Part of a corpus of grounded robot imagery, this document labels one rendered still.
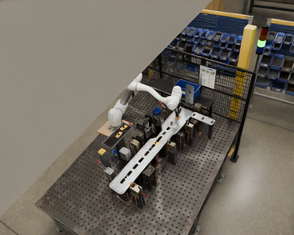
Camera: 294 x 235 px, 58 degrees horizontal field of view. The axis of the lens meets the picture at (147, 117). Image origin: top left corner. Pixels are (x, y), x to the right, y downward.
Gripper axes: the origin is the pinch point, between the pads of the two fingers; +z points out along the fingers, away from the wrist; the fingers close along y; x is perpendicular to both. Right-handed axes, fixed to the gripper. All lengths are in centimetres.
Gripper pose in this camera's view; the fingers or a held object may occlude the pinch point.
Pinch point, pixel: (177, 114)
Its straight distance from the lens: 320.0
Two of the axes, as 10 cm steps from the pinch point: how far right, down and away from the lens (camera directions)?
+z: 0.9, 7.1, 7.0
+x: 5.9, -6.1, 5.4
